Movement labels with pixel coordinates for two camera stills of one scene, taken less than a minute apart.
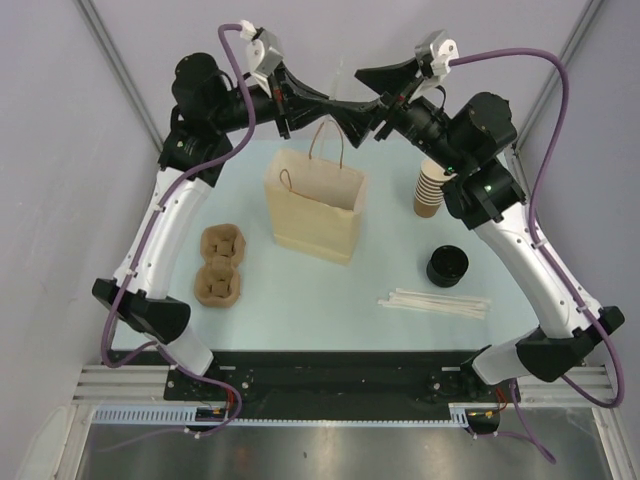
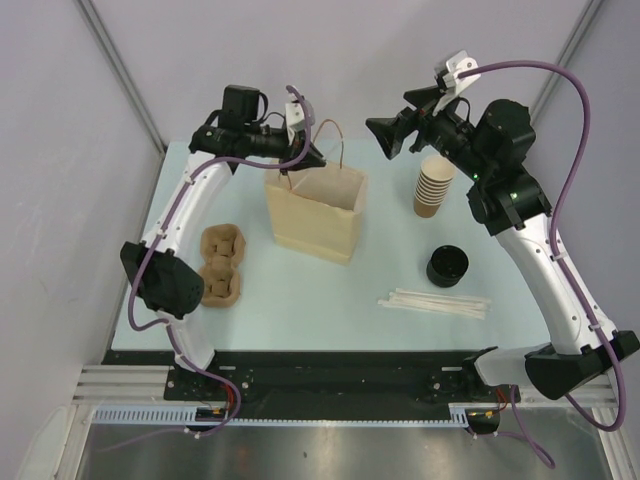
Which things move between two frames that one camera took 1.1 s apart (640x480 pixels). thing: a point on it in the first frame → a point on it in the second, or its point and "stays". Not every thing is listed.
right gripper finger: x=355 y=123 → x=393 y=132
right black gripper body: x=395 y=103 → x=443 y=132
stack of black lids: x=446 y=266 stays
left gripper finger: x=307 y=104 → x=312 y=159
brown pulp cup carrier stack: x=217 y=282 stays
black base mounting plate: x=338 y=377 stays
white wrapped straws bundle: x=463 y=306 stays
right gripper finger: x=389 y=78 → x=423 y=97
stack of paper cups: x=429 y=189 stays
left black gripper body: x=278 y=85 → x=295 y=141
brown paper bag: x=315 y=204 stays
